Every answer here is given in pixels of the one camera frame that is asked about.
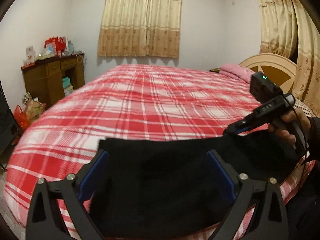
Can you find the short beige patterned curtain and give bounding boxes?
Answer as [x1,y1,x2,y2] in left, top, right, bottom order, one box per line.
[97,0,182,59]

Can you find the person's right hand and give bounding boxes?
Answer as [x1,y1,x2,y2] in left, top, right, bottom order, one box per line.
[268,109,312,147]

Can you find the person's right forearm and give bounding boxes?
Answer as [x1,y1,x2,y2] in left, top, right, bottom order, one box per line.
[309,116,320,155]

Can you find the black pants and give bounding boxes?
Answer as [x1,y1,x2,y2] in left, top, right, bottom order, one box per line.
[89,127,303,239]

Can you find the white greeting card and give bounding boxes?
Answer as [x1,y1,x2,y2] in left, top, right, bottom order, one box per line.
[24,45,35,65]

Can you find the cream wooden headboard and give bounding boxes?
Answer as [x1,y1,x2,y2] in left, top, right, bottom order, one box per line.
[239,53,298,95]

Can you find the black furniture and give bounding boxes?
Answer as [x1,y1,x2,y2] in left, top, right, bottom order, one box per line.
[0,80,23,153]

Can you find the floral gift bag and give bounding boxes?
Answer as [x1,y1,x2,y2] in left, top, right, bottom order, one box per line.
[22,92,47,124]

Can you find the person's dark clothing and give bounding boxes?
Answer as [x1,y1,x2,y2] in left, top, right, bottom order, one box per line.
[285,152,320,240]

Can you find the red plastic bag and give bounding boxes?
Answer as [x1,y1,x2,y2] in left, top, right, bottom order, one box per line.
[13,105,30,130]

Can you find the long beige patterned curtain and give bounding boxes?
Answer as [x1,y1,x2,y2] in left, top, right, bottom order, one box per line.
[254,0,320,117]

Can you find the red gift box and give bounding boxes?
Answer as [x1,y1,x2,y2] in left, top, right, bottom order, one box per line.
[44,37,68,57]

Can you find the pink pillow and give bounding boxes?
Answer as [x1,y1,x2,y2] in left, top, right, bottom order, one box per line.
[219,64,255,83]

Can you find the teal boxes stack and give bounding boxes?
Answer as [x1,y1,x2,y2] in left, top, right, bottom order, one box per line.
[62,76,74,97]

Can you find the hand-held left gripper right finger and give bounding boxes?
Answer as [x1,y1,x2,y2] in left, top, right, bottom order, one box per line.
[205,149,292,240]

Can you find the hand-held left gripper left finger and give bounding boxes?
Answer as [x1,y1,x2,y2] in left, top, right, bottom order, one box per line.
[25,149,110,240]

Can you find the brown wooden desk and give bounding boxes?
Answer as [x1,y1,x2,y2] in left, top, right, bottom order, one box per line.
[21,52,85,108]

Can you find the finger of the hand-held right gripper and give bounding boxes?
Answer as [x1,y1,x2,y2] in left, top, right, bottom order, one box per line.
[223,119,253,137]

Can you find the red plaid bed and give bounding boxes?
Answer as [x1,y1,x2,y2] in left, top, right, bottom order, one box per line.
[4,64,313,235]

